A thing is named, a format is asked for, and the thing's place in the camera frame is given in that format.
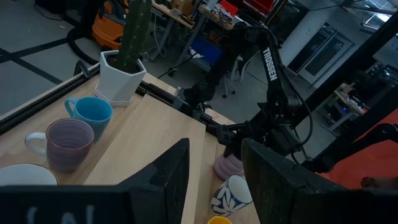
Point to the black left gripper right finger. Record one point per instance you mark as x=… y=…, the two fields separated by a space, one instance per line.
x=270 y=186

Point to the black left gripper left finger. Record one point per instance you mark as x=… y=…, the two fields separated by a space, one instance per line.
x=164 y=183

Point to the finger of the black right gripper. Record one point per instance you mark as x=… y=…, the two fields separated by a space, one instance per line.
x=231 y=146
x=228 y=129

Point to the pink ringed mug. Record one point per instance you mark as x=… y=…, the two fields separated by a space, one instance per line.
x=227 y=168

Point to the blue white floral mug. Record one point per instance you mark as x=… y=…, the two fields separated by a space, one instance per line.
x=225 y=199

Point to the yellow faceted mug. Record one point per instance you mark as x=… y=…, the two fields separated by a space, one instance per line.
x=219 y=221

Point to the white mug with brown rim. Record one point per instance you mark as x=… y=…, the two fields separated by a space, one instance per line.
x=25 y=175

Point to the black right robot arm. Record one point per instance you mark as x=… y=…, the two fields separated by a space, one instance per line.
x=270 y=68

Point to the wooden shelf with black legs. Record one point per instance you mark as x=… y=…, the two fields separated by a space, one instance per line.
x=146 y=140

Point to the white office chair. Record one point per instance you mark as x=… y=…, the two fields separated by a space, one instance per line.
x=237 y=67

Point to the cluttered wooden desk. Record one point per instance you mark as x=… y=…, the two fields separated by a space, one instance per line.
x=348 y=102

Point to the blue storage bin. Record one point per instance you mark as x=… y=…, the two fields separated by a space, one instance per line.
x=206 y=49

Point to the person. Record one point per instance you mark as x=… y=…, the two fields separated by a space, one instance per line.
x=373 y=155

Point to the person's hand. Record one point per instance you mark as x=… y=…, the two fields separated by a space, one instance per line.
x=377 y=183

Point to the wooden workbench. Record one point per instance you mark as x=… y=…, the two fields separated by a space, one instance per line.
x=174 y=15

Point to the red storage bins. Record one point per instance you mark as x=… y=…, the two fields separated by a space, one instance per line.
x=258 y=4

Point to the cardboard box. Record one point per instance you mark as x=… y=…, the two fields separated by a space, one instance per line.
x=183 y=6

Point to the green cactus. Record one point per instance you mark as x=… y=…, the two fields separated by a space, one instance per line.
x=133 y=34

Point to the black table clamp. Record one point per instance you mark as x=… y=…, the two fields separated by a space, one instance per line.
x=77 y=67

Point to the orange vacuum cleaner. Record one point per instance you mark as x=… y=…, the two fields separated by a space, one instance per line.
x=109 y=28

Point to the black overhead rig frame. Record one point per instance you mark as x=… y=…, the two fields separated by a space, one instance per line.
x=357 y=60

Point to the black aluminium table frame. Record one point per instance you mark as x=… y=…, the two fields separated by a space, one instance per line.
x=46 y=100

